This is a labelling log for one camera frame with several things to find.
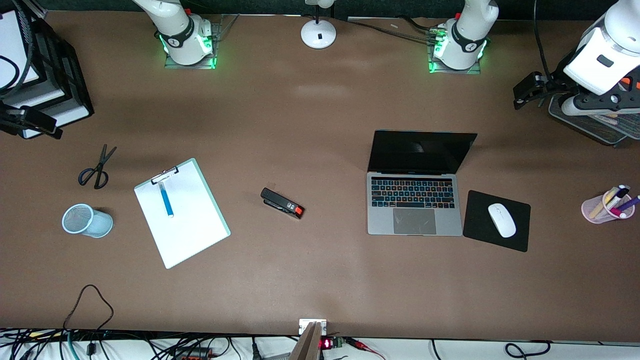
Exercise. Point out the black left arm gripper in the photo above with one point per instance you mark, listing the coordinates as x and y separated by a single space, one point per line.
554 86

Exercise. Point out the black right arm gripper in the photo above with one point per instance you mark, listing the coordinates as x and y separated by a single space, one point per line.
11 121

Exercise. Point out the blue marker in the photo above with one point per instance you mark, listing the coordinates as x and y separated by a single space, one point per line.
166 202

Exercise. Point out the silver laptop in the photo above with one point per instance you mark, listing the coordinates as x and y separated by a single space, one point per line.
415 220

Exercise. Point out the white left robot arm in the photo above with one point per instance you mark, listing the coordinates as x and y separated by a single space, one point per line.
465 35

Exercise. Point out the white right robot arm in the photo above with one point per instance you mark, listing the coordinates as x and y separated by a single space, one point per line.
185 35

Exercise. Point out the white black-capped marker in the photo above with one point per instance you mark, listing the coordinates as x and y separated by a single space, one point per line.
619 196

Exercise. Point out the purple marker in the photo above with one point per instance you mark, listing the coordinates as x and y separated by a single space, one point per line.
630 203

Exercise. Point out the pink marker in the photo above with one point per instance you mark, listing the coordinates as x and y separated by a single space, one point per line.
620 213

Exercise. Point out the black tiered document tray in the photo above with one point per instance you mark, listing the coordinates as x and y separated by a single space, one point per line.
75 85

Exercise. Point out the black scissors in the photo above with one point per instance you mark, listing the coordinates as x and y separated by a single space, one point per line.
97 172

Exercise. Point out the white paper stack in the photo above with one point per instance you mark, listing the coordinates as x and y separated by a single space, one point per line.
10 35

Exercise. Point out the orange highlighter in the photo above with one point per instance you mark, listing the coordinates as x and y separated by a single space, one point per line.
627 82

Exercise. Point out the blue mesh pen cup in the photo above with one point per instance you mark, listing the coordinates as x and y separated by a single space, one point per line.
97 224

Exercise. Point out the white computer mouse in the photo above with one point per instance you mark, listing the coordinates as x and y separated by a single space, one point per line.
501 220

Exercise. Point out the beige pencil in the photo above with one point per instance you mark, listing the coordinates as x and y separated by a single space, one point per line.
602 202

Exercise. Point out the pink mesh pen cup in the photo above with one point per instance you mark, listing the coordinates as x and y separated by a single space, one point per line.
592 212

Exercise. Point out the black mouse pad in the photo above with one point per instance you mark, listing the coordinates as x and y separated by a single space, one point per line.
480 225

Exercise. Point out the white paper sheet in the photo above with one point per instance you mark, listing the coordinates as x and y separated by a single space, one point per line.
190 230

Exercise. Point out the teal clipboard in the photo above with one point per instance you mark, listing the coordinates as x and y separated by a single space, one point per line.
220 220

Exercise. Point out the white round lamp base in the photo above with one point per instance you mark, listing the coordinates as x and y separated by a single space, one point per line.
318 34

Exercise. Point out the black orange stapler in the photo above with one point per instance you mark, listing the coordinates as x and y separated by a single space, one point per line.
280 201

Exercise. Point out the black orange power strip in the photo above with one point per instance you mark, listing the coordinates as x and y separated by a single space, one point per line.
192 353

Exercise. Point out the white power outlet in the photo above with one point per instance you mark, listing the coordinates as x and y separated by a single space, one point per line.
306 324

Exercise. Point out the red LED display module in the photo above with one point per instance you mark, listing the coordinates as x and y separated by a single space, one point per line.
327 344

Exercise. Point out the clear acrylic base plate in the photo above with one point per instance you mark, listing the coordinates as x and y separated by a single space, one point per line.
475 71
172 65

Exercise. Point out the wooden post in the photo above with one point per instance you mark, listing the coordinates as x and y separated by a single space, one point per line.
307 345

